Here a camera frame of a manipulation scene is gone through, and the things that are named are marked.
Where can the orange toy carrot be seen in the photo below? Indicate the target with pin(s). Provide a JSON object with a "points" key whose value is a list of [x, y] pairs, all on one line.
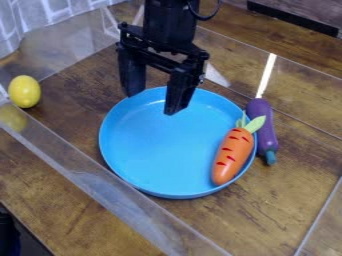
{"points": [[235, 149]]}

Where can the yellow toy lemon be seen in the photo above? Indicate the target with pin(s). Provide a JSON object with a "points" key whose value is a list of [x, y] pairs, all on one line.
{"points": [[24, 91]]}

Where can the purple toy eggplant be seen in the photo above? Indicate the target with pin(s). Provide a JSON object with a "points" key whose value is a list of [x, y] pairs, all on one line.
{"points": [[258, 107]]}

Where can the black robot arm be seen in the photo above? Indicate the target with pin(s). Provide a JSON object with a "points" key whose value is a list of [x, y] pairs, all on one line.
{"points": [[169, 19]]}

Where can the clear acrylic barrier wall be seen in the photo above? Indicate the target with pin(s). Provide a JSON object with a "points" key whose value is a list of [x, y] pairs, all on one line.
{"points": [[280, 211]]}

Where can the white grey curtain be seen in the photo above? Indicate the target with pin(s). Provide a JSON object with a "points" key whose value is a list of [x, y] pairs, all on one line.
{"points": [[25, 15]]}

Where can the black bar in background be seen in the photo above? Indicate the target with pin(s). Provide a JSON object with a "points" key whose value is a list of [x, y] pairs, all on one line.
{"points": [[318, 15]]}

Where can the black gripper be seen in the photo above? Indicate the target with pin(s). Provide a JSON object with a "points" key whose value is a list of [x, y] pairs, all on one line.
{"points": [[176, 57]]}

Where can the blue round plate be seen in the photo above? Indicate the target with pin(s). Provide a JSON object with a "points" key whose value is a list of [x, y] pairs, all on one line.
{"points": [[163, 153]]}

